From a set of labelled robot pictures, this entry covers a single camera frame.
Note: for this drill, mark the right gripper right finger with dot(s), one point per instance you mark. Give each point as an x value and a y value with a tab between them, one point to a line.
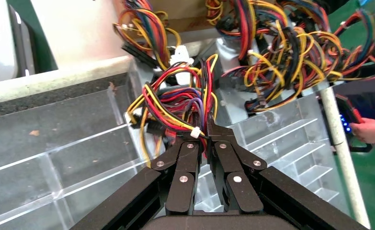
241	190

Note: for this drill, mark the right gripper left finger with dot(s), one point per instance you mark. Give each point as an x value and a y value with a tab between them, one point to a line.
181	190

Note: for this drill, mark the black device with blue lights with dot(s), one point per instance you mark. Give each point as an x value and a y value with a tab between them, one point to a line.
349	109

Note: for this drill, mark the hand with wristwatch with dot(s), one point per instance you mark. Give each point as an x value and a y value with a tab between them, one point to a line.
371	131

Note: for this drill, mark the silver power supply unit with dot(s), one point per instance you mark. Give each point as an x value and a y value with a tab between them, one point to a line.
235	104

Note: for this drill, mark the clear acrylic divider tray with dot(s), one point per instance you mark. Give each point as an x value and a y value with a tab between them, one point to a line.
79	152

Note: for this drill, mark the brown cardboard crumb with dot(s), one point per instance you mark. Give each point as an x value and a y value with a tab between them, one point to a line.
34	133

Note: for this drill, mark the brown cardboard divider box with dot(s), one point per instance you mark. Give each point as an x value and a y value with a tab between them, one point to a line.
187	16

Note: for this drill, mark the blue shoe cover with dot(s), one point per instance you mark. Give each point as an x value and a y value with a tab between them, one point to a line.
365	2

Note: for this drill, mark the black foam bin wall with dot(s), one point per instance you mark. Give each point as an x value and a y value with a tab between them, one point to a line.
47	98

